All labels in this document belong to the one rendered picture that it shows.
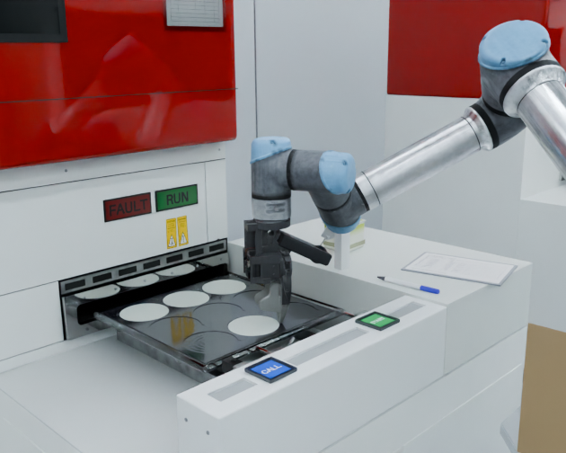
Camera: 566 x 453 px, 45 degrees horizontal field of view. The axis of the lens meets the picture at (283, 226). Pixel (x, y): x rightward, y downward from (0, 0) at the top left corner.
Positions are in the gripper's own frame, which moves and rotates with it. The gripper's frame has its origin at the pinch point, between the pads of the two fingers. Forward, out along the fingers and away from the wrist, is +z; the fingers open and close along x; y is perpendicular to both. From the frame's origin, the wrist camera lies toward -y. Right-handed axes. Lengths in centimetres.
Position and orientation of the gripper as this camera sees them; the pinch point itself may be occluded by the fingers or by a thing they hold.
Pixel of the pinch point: (283, 315)
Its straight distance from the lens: 135.9
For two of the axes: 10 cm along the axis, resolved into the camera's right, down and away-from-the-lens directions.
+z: 0.1, 9.7, 2.5
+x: 2.5, 2.4, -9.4
